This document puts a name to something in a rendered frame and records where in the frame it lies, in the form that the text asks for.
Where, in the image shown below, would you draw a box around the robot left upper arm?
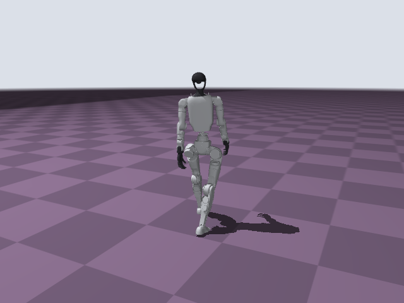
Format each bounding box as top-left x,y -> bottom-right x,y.
178,98 -> 188,130

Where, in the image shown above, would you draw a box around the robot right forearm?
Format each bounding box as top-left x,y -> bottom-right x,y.
219,118 -> 229,143

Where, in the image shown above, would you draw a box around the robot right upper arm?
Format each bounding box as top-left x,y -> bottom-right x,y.
211,96 -> 224,126

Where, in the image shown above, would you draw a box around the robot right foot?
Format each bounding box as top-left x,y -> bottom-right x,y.
196,225 -> 210,235

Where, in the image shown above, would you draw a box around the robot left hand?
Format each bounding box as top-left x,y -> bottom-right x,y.
177,146 -> 186,169

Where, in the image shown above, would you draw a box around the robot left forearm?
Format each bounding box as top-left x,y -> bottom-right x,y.
176,122 -> 185,151

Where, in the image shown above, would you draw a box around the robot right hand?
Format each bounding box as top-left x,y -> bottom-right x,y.
223,141 -> 229,155

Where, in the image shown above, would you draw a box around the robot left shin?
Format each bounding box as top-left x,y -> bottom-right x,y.
191,175 -> 203,208

